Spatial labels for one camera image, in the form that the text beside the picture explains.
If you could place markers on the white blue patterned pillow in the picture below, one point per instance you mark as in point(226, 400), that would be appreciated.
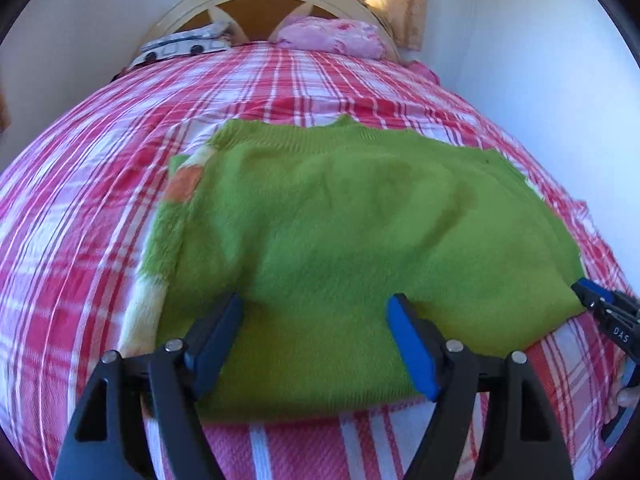
point(185, 45)

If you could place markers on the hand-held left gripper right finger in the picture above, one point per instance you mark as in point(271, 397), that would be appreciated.
point(412, 350)

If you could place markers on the cream wooden headboard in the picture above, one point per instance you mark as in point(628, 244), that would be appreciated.
point(200, 2)

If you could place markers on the person's right hand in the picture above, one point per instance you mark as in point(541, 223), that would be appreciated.
point(627, 390)

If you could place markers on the red plaid blanket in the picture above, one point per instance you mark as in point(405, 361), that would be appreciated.
point(75, 210)

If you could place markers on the pink pillow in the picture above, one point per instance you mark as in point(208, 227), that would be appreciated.
point(330, 35)

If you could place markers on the green orange striped knit sweater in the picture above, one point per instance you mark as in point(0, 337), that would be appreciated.
point(350, 235)

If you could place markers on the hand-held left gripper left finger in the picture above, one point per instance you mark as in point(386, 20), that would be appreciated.
point(220, 340)

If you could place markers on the pink cloth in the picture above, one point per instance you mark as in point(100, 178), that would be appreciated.
point(424, 71)

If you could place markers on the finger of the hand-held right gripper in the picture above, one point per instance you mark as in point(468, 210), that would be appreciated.
point(620, 332)
point(597, 291)

